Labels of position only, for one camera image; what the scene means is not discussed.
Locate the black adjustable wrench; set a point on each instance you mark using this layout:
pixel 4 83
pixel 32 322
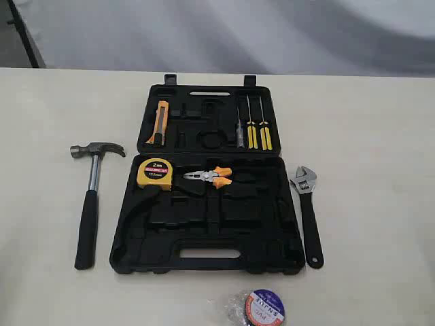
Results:
pixel 304 182

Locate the electrical tape roll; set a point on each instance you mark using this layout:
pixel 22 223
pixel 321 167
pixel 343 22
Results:
pixel 259 307

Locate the steel claw hammer black grip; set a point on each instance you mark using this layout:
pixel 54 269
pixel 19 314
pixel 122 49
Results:
pixel 87 235

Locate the black plastic tool case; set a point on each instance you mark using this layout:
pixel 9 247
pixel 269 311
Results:
pixel 248 225

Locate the clear voltage tester screwdriver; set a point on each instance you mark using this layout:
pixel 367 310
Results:
pixel 239 131

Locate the yellow screwdriver left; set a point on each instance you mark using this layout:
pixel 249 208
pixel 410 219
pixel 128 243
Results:
pixel 251 128

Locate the yellow screwdriver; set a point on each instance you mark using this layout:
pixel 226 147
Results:
pixel 264 130
pixel 251 128

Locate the yellow screwdriver right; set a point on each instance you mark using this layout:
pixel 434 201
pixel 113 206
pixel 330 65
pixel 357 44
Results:
pixel 264 130

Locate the orange utility knife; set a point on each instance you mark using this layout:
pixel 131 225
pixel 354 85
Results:
pixel 159 132

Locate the yellow tape measure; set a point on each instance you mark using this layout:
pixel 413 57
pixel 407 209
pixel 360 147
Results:
pixel 155 171

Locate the white backdrop cloth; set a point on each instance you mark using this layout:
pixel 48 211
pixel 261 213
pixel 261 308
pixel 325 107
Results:
pixel 264 37

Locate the black backdrop stand pole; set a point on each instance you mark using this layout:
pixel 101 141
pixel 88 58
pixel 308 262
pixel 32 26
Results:
pixel 18 23

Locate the orange handled pliers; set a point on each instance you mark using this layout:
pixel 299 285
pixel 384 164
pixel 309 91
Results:
pixel 218 176

